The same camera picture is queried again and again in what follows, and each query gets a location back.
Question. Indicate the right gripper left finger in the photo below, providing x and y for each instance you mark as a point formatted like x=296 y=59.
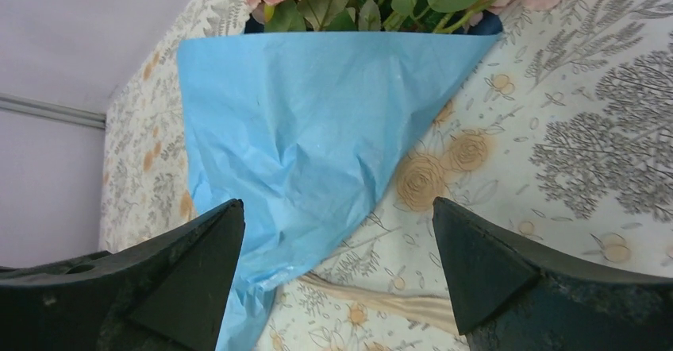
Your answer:
x=166 y=293

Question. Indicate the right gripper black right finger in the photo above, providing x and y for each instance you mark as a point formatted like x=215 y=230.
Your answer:
x=512 y=293

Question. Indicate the cream ribbon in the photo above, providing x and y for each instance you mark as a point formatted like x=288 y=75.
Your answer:
x=426 y=309

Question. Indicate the blue paper bouquet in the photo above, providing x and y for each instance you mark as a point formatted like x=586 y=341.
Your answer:
x=306 y=121

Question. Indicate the floral patterned table mat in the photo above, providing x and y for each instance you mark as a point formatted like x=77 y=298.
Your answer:
x=563 y=136

